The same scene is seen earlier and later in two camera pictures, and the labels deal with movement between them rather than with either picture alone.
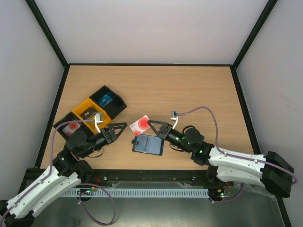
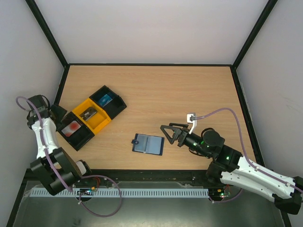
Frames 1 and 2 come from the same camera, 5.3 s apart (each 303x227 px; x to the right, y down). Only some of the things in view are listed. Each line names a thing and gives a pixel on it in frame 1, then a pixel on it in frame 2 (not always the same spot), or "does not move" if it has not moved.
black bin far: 112,102 does not move
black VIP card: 88,113 does not move
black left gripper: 115,136 → 60,110
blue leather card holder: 148,144 does not move
